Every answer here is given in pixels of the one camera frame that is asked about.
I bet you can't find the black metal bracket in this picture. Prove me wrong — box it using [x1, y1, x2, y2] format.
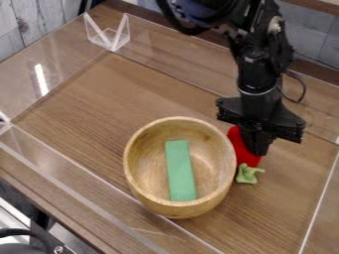
[30, 221, 71, 254]

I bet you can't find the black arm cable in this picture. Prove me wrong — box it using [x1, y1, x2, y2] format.
[278, 68, 308, 104]

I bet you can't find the green rectangular block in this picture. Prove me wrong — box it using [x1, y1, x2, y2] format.
[166, 140, 198, 201]

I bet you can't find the red plush strawberry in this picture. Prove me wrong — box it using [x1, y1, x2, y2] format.
[227, 126, 265, 185]

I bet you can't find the clear acrylic enclosure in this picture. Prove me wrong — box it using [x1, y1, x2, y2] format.
[0, 20, 339, 254]

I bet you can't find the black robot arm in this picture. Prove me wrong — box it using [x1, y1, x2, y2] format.
[155, 0, 306, 156]

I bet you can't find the wooden bowl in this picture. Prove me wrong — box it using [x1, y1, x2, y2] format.
[123, 116, 237, 219]

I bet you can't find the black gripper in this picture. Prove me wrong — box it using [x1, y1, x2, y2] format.
[217, 97, 306, 156]

